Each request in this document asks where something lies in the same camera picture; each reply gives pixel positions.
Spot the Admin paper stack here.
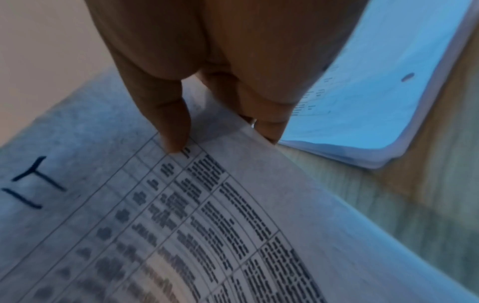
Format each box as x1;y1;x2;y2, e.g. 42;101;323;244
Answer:
278;0;475;170

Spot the paper sheet marked IT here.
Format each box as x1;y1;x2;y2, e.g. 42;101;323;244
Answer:
0;66;479;303

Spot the person's right hand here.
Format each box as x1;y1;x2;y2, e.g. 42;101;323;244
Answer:
83;0;368;153

